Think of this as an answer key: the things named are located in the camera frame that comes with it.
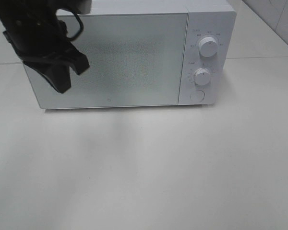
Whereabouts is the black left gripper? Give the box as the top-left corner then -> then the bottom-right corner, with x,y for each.
2,7 -> 90,93

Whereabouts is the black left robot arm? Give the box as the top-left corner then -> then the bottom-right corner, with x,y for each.
0,0 -> 92,93

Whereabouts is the white microwave door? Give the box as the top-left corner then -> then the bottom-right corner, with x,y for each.
24,13 -> 187,109

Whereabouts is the white timer knob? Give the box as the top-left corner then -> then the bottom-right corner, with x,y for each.
193,68 -> 212,86

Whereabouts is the upper white power knob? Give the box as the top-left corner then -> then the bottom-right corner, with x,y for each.
198,36 -> 218,58

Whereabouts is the white microwave oven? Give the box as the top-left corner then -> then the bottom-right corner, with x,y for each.
24,0 -> 236,109

